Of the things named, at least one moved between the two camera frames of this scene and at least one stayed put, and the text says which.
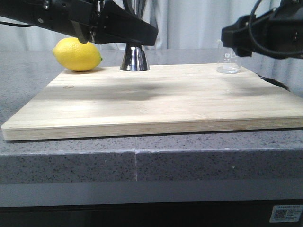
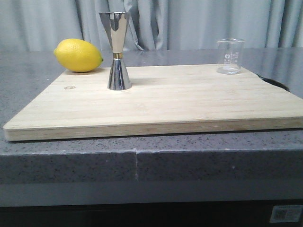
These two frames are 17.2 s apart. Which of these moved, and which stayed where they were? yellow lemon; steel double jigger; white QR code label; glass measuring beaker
Moved: steel double jigger
Stayed: glass measuring beaker; white QR code label; yellow lemon
